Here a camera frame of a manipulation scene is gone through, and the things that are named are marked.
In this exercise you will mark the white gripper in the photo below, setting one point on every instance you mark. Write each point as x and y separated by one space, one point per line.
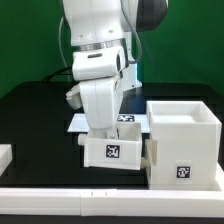
101 99

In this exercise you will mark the small white drawer with knob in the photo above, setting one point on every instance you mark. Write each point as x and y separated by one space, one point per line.
122 153

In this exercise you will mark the large white drawer box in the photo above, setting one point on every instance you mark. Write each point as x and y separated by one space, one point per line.
188 140

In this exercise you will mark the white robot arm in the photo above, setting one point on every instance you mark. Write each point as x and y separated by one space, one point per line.
98 29

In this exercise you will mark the paper sheet with fiducial markers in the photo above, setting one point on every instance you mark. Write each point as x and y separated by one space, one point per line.
79 122

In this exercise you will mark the white front fence bar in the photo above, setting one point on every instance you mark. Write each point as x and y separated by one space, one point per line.
112 202

